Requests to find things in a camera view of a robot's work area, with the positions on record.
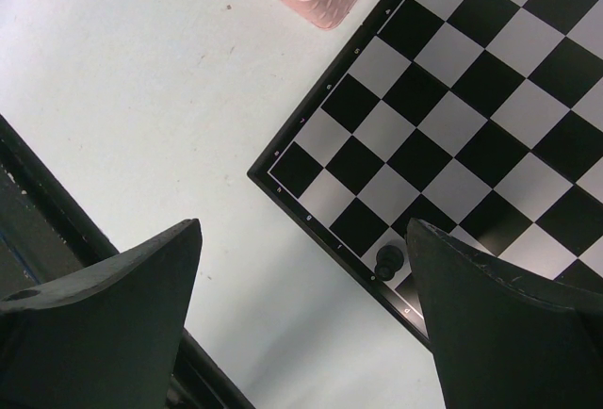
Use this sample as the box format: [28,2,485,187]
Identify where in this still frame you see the black silver chessboard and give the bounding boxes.
[249,0,602,341]

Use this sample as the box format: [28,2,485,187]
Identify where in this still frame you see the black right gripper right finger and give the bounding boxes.
[406,219,602,408]

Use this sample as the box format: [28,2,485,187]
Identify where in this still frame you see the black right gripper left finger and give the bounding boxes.
[1,219,202,408]

